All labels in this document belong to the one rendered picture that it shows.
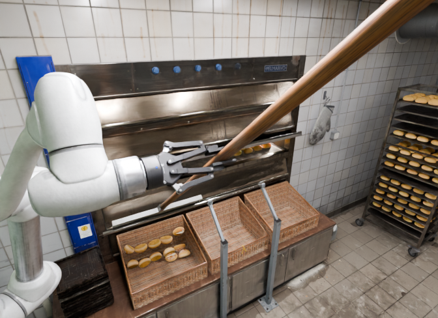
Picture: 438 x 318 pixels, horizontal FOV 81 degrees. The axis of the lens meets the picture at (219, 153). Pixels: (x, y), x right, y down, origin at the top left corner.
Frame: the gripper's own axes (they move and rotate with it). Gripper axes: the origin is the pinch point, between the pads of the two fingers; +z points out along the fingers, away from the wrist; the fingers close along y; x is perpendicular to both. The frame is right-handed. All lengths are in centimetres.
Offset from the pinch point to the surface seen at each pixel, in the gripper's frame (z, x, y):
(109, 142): -17, -119, -54
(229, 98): 76, -104, -69
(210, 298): 30, -153, 73
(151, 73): 16, -90, -87
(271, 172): 128, -156, -8
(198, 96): 50, -103, -73
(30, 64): -49, -81, -90
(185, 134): 38, -120, -51
